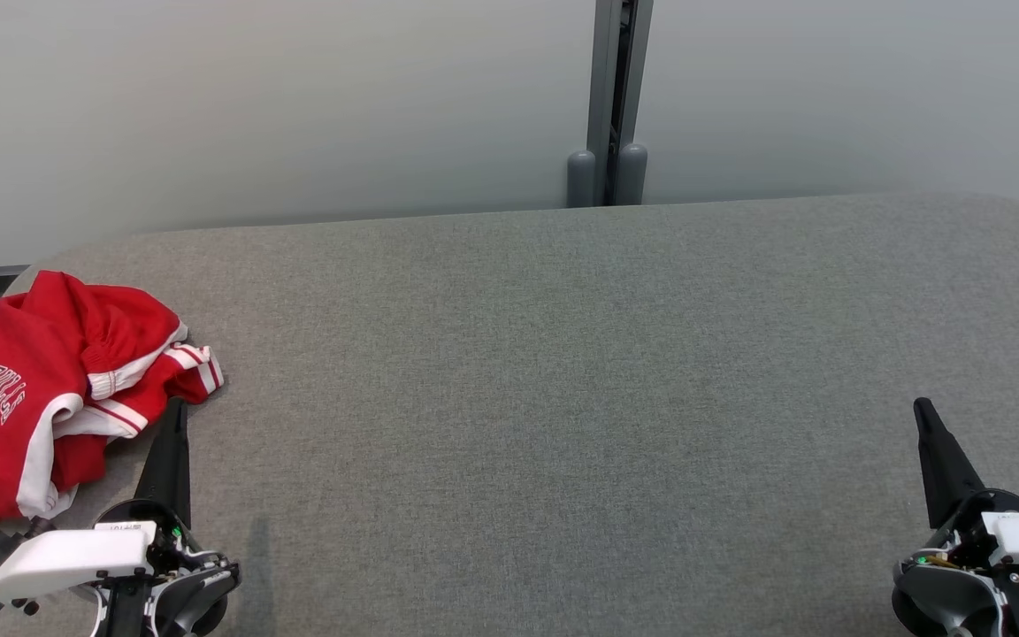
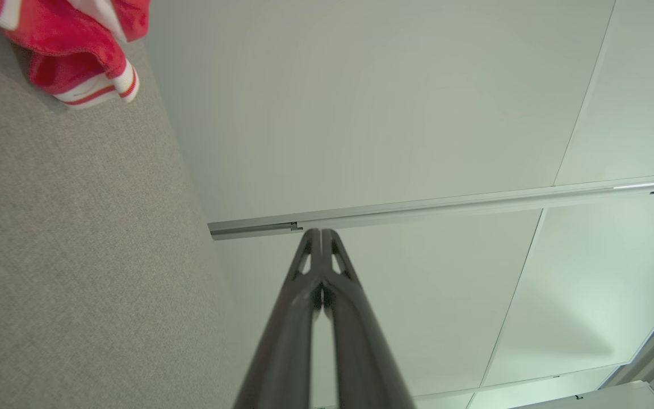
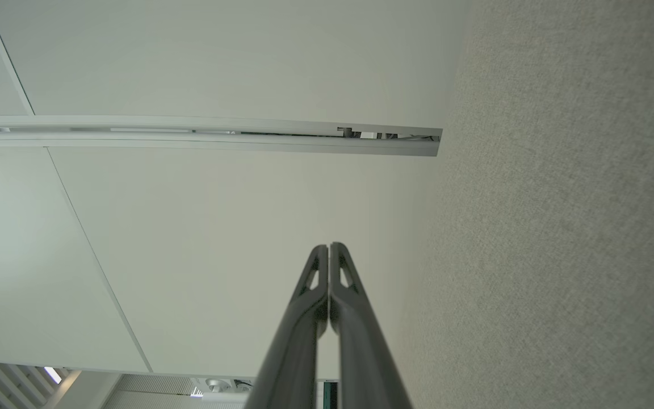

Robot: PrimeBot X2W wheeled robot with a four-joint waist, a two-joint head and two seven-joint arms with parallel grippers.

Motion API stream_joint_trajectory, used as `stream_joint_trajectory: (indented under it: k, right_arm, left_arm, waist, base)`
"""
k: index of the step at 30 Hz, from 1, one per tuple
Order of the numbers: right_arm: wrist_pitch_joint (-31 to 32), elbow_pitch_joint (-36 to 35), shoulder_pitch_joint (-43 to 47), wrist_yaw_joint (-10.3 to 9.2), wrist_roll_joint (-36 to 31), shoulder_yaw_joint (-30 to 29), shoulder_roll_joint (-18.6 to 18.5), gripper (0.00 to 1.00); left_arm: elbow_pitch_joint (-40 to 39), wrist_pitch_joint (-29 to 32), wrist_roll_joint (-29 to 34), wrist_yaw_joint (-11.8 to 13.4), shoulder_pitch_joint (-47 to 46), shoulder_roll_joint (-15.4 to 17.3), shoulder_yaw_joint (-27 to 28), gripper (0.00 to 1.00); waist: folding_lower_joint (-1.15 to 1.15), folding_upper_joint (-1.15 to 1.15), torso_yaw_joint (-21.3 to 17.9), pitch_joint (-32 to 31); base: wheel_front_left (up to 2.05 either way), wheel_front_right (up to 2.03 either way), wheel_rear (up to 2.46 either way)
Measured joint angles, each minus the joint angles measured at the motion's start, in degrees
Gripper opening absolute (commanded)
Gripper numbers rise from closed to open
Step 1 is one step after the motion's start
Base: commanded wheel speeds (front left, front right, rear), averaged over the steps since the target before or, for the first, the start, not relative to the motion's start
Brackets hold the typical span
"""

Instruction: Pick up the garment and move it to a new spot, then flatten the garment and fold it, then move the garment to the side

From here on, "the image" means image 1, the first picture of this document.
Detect grey cylindrical post foot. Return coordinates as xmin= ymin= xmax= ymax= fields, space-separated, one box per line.
xmin=617 ymin=142 xmax=649 ymax=206
xmin=567 ymin=150 xmax=597 ymax=209

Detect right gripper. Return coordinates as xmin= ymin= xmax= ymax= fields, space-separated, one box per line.
xmin=892 ymin=397 xmax=1019 ymax=637

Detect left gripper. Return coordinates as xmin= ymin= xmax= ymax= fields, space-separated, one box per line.
xmin=89 ymin=398 xmax=241 ymax=637

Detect grey partition post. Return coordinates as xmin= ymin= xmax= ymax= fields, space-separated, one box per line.
xmin=586 ymin=0 xmax=655 ymax=207

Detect red shorts with white stripe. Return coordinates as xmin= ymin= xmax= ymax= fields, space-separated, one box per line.
xmin=0 ymin=270 xmax=189 ymax=401

